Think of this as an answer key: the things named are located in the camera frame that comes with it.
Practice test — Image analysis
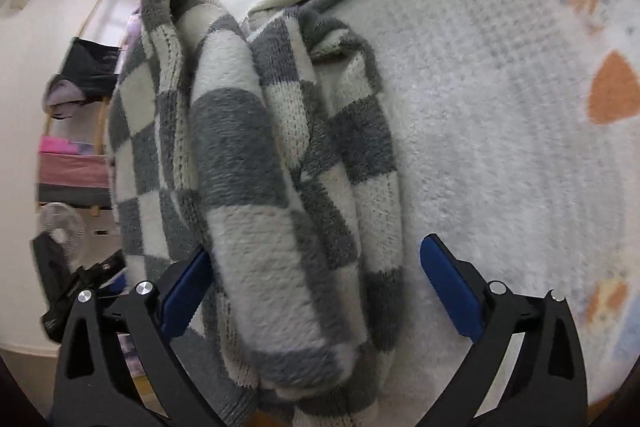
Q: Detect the pink striped towel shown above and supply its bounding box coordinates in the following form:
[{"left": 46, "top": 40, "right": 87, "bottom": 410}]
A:
[{"left": 37, "top": 134, "right": 112, "bottom": 208}]

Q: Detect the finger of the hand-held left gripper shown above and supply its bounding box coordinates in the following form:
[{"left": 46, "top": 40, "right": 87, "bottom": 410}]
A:
[{"left": 75, "top": 249, "right": 128, "bottom": 303}]

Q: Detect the black jacket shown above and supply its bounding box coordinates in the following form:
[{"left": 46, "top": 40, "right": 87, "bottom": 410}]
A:
[{"left": 46, "top": 37, "right": 123, "bottom": 120}]

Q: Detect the printed white bed sheet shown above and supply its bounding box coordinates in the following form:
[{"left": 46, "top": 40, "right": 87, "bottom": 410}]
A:
[{"left": 320, "top": 0, "right": 640, "bottom": 408}]

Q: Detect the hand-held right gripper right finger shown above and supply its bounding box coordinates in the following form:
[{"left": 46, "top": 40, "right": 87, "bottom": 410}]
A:
[{"left": 420, "top": 233, "right": 590, "bottom": 427}]

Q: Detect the wooden rail clothes rack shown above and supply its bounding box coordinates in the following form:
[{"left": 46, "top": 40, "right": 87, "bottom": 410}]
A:
[{"left": 42, "top": 0, "right": 121, "bottom": 210}]

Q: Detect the white electric fan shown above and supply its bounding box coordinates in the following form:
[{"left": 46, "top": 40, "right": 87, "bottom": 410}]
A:
[{"left": 40, "top": 202, "right": 87, "bottom": 260}]

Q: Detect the grey white checkered cardigan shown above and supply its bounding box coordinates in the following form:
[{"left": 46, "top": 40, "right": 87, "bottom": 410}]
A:
[{"left": 107, "top": 0, "right": 406, "bottom": 427}]

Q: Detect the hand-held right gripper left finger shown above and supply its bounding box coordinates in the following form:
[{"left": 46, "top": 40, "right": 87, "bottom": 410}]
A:
[{"left": 52, "top": 247, "right": 226, "bottom": 427}]

